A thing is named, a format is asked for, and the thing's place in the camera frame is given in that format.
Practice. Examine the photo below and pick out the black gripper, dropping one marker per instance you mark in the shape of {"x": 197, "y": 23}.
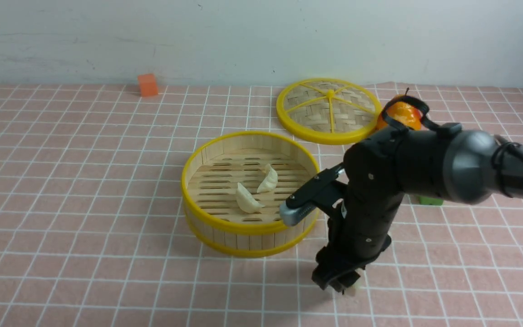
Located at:
{"x": 358, "y": 233}

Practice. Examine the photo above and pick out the light green dumpling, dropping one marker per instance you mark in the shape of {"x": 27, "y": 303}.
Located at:
{"x": 352, "y": 290}

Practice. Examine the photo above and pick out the white dumpling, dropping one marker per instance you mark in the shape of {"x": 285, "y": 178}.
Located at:
{"x": 270, "y": 180}
{"x": 245, "y": 200}

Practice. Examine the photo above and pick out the white dumpling bottom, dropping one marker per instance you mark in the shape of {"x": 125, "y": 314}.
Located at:
{"x": 245, "y": 200}

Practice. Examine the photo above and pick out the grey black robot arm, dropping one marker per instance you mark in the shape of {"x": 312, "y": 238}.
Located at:
{"x": 377, "y": 173}

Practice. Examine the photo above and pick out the woven bamboo steamer lid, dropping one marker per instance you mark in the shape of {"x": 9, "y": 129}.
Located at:
{"x": 328, "y": 111}

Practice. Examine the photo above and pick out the bamboo steamer tray yellow rim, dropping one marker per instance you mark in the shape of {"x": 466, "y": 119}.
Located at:
{"x": 209, "y": 181}

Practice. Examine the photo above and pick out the green foam cube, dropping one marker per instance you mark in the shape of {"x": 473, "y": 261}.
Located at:
{"x": 429, "y": 201}

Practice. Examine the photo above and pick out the orange yellow toy pear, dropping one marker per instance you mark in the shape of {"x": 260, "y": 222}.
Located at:
{"x": 402, "y": 112}

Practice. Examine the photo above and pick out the orange foam cube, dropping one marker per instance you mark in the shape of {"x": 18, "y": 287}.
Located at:
{"x": 148, "y": 86}

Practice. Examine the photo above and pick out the pink checkered tablecloth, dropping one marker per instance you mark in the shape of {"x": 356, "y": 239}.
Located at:
{"x": 92, "y": 232}

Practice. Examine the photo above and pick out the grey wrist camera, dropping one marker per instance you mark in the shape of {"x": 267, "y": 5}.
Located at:
{"x": 321, "y": 192}

